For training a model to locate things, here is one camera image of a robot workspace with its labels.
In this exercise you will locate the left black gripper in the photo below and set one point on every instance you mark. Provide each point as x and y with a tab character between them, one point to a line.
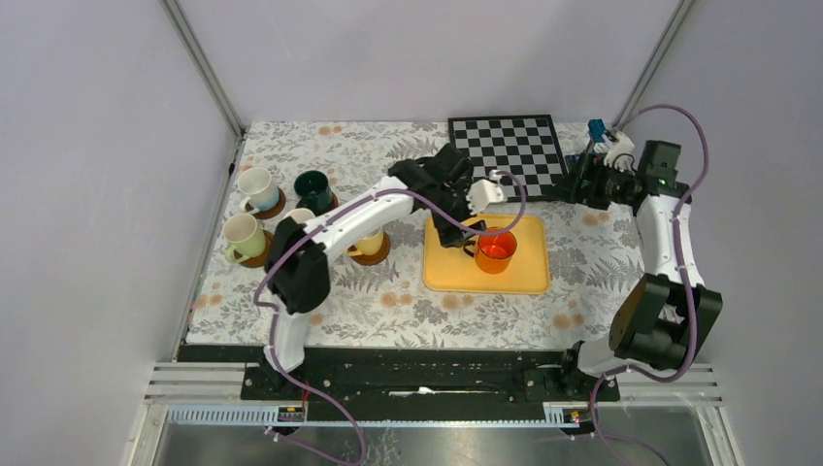
449	232

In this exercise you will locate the black white chessboard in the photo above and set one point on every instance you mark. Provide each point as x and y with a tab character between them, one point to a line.
525	146

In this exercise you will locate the blue toy block structure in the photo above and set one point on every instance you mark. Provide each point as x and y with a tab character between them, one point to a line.
599	138

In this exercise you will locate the light brown coaster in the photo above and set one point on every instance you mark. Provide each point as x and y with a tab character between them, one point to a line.
377	258

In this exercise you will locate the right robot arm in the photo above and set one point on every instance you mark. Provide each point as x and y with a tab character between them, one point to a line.
665	319

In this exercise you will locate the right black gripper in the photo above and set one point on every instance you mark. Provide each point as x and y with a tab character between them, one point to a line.
588	167

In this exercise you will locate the light green mug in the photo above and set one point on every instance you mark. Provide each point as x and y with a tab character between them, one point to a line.
246	238

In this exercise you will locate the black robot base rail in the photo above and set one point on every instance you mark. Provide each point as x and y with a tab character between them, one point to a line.
410	384

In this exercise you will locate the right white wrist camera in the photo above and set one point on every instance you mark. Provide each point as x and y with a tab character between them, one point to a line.
620	151

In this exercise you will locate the dark green mug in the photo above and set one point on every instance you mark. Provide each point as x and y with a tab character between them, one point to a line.
313	187

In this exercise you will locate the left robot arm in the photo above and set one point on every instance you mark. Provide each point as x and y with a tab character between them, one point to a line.
302	252

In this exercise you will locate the yellow plastic tray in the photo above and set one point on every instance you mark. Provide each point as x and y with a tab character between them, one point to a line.
453	269

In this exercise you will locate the floral tablecloth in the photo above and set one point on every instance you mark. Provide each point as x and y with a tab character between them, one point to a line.
594	256

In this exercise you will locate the pink mug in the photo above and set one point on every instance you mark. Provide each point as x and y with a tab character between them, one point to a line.
300	215

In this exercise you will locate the yellow mug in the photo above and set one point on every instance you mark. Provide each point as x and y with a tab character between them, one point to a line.
368	245

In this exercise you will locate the orange mug black handle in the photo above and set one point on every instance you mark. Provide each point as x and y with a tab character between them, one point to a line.
492	253

